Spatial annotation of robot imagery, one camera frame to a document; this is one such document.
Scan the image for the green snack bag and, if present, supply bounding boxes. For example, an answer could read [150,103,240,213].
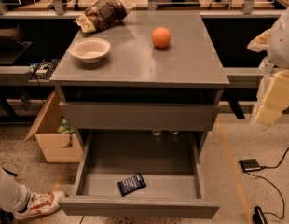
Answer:
[57,119,75,134]

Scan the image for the brown chip bag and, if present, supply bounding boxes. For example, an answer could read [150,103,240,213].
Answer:
[75,0,136,33]

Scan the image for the cardboard box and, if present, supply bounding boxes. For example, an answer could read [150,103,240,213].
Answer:
[24,91,83,162]

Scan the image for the white red sneaker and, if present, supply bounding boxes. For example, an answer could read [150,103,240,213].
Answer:
[14,190,66,220]

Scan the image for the white trouser leg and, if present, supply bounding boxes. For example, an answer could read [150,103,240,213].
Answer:
[0,165,30,213]

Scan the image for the white paper bowl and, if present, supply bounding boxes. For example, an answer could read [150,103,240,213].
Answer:
[69,37,110,63]

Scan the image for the patterned black white tray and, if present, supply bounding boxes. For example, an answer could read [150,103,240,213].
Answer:
[30,59,60,81]

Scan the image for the orange fruit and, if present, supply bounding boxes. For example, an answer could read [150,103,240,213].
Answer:
[151,27,171,49]

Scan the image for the clear glass left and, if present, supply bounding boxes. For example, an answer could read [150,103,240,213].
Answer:
[152,130,162,136]

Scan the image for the grey drawer cabinet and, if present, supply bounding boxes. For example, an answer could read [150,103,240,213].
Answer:
[50,10,229,146]

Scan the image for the black foot pedal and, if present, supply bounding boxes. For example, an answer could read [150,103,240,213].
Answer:
[239,159,261,173]

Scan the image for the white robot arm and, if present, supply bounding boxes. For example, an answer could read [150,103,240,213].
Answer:
[247,7,289,130]

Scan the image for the open grey middle drawer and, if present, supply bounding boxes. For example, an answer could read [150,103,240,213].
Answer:
[59,131,219,218]

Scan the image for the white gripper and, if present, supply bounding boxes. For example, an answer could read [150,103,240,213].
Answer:
[247,29,289,126]

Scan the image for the black floor cable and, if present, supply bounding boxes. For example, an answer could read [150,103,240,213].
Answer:
[245,143,289,221]

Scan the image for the black device on floor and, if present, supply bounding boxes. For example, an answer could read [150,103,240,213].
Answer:
[253,206,268,224]

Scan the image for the closed grey top drawer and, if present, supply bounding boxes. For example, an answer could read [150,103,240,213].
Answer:
[60,102,219,131]

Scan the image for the dark blue rxbar wrapper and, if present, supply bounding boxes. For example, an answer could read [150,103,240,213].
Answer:
[117,174,146,197]

